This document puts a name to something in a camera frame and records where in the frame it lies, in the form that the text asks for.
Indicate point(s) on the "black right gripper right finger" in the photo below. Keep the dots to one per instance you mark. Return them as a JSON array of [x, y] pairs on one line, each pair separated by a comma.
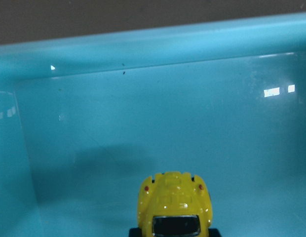
[[213, 232]]

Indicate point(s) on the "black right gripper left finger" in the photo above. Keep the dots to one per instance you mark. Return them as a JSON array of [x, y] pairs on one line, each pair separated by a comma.
[[135, 232]]

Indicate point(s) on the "yellow beetle toy car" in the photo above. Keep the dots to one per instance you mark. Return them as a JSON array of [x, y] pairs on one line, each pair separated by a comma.
[[174, 204]]

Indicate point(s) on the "teal plastic bin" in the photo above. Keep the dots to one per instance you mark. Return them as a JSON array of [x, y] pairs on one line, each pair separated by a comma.
[[83, 121]]

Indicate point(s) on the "brown paper table cover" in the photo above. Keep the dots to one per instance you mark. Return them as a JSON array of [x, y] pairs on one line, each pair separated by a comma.
[[31, 20]]

